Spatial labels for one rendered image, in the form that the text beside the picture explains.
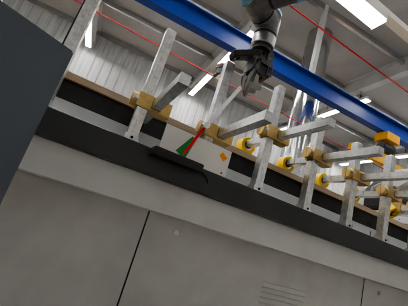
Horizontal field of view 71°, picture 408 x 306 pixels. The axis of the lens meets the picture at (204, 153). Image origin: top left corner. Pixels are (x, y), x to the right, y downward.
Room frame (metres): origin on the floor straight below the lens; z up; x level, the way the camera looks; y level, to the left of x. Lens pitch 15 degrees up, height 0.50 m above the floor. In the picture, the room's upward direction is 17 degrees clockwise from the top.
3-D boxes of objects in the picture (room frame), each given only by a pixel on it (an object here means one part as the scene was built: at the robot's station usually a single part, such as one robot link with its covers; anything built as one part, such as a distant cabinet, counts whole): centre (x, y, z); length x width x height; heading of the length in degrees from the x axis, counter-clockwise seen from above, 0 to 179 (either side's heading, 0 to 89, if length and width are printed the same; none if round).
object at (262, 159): (1.07, -0.23, 0.92); 0.04 x 0.04 x 0.48; 22
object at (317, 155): (1.17, -0.48, 0.95); 0.14 x 0.06 x 0.05; 112
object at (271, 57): (0.93, -0.10, 1.15); 0.09 x 0.08 x 0.12; 112
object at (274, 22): (0.93, -0.09, 1.32); 0.10 x 0.09 x 0.12; 140
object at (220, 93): (0.98, 0.01, 0.90); 0.04 x 0.04 x 0.48; 22
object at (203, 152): (0.94, 0.02, 0.75); 0.26 x 0.01 x 0.10; 112
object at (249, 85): (0.92, -0.10, 1.04); 0.06 x 0.03 x 0.09; 112
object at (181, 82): (0.85, 0.18, 0.84); 0.44 x 0.03 x 0.04; 22
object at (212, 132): (0.99, -0.01, 0.85); 0.14 x 0.06 x 0.05; 112
